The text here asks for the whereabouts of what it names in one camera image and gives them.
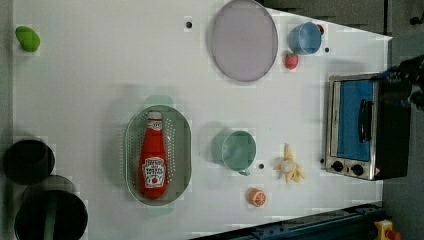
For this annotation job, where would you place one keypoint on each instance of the red plush ketchup bottle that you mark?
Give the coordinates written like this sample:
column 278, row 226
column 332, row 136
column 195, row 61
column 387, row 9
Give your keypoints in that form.
column 152, row 170

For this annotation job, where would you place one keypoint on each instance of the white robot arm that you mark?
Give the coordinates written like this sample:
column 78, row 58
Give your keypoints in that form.
column 407, row 79

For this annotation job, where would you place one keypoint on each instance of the green oval strainer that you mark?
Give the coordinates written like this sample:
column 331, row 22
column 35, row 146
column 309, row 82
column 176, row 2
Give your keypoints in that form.
column 177, row 143

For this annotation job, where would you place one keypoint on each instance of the green mug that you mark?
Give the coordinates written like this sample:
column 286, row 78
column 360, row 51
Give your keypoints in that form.
column 234, row 149

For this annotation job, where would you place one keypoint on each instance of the grey round plate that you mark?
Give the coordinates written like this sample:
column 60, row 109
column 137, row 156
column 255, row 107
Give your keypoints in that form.
column 244, row 40

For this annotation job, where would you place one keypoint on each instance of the toy orange half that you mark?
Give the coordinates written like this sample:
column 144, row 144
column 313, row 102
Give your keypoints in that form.
column 257, row 197

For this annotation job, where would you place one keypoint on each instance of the blue cup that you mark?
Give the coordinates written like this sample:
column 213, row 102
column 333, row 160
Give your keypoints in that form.
column 305, row 39

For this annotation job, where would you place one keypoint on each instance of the dark red toy strawberry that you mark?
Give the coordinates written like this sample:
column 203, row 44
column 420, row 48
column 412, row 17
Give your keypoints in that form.
column 321, row 29

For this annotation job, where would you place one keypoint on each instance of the silver black toaster oven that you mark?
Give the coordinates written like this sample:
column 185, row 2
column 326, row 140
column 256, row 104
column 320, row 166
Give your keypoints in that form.
column 368, row 127

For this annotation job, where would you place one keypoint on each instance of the small black round base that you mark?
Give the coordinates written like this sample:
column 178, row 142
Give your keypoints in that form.
column 28, row 162

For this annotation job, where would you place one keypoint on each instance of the green toy fruit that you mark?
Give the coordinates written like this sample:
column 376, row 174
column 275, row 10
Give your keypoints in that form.
column 28, row 39

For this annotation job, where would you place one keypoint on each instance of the yellow red emergency button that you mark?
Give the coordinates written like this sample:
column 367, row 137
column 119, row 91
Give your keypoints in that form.
column 385, row 231

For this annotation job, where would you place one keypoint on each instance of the blue metal frame rail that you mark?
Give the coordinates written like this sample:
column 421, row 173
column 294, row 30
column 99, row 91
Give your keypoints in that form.
column 353, row 223

